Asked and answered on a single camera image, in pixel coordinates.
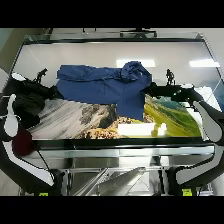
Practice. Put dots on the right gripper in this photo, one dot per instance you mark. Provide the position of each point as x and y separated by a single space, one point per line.
156 91

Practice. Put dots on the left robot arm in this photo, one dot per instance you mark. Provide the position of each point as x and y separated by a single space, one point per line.
20 166

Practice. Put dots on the blue shirt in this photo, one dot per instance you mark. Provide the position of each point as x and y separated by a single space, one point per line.
100 87

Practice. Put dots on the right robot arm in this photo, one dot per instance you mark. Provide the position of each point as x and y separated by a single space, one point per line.
208 123

